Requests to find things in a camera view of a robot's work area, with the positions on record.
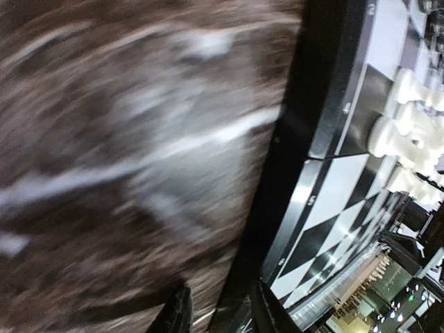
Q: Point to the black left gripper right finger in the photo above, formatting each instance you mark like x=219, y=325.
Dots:
x=268, y=315

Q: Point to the black and white chessboard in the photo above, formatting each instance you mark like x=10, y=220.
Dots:
x=322, y=196

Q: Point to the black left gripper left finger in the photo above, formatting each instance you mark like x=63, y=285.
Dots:
x=176, y=315

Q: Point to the white chess piece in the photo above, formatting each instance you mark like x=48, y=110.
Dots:
x=408, y=88
x=426, y=189
x=386, y=139

